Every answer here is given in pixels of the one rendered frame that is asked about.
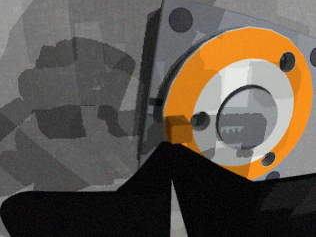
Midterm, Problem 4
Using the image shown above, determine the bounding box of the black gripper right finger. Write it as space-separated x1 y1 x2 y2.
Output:
170 142 316 237

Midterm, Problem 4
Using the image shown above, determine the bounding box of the orange round plate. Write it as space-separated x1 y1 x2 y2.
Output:
162 26 312 180

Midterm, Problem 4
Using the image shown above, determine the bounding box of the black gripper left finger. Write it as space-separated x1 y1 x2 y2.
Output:
0 141 173 237

